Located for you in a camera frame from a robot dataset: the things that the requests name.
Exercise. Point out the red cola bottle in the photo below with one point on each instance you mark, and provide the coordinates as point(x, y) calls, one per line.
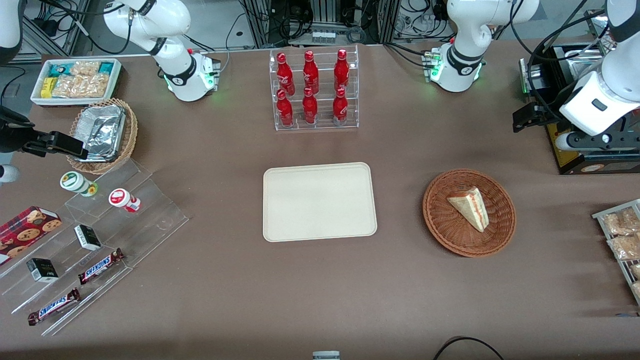
point(341, 71)
point(284, 111)
point(310, 109)
point(310, 74)
point(285, 75)
point(340, 109)

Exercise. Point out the oval wicker basket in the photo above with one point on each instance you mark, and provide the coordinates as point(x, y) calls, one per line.
point(131, 135)

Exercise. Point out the clear bag of pastry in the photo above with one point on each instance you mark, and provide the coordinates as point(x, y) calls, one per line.
point(625, 246)
point(636, 290)
point(620, 222)
point(636, 271)

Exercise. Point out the teal snack packet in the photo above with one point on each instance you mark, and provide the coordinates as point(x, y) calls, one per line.
point(106, 67)
point(59, 70)

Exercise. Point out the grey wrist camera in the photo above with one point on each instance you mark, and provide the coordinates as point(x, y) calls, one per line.
point(562, 141)
point(8, 174)

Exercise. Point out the white rectangular snack bin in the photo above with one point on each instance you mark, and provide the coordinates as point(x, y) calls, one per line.
point(37, 97)

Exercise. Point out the round brown wicker basket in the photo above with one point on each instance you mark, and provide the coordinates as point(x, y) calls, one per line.
point(445, 220)

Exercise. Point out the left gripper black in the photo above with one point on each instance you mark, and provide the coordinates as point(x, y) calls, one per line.
point(544, 113)

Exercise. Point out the beige plastic tray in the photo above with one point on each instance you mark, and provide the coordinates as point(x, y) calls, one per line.
point(320, 202)

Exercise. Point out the small black box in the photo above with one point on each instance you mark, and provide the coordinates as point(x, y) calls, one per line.
point(88, 237)
point(42, 270)

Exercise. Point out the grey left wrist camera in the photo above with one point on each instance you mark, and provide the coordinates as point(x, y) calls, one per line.
point(562, 141)

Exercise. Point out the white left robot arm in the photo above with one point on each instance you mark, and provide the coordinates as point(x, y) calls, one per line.
point(462, 55)

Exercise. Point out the small clear cracker bag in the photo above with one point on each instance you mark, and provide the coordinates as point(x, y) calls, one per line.
point(85, 68)

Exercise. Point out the Snickers chocolate bar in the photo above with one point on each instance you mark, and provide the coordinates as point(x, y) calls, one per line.
point(100, 266)
point(54, 306)

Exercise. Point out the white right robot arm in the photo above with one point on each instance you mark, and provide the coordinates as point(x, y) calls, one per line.
point(177, 75)

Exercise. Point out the triangle sandwich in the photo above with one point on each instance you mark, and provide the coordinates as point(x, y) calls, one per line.
point(472, 207)

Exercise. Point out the aluminium equipment frame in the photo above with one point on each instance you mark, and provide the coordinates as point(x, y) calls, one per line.
point(260, 22)

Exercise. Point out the clear acrylic stepped stand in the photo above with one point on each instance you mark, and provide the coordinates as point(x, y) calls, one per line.
point(150, 220)

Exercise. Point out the red cookie box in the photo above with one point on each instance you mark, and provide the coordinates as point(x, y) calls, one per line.
point(27, 230)

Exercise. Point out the green lid yogurt bottle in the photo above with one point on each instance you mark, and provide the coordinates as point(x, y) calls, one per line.
point(74, 182)

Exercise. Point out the silver foil containers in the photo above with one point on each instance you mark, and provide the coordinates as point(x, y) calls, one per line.
point(102, 130)

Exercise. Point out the grey device edge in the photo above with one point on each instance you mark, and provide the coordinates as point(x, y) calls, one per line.
point(326, 355)

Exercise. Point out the clear acrylic bottle rack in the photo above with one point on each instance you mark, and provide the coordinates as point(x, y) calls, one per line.
point(325, 80)

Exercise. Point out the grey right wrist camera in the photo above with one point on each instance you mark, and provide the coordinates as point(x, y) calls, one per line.
point(8, 174)

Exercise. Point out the white power strip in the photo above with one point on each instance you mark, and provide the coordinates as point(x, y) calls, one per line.
point(330, 36)

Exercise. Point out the red lid yogurt bottle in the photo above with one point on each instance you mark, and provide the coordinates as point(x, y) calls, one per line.
point(121, 198)

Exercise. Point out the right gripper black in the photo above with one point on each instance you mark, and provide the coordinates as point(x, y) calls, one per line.
point(11, 134)

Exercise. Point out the yellow snack packet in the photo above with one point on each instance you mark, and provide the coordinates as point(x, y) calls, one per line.
point(47, 87)

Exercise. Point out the steel warmer pan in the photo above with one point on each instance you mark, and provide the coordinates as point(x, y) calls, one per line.
point(582, 62)

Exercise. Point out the large clear cracker bag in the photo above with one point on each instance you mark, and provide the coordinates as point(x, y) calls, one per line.
point(80, 86)

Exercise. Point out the black food warmer appliance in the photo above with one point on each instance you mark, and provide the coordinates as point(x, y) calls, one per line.
point(572, 162)

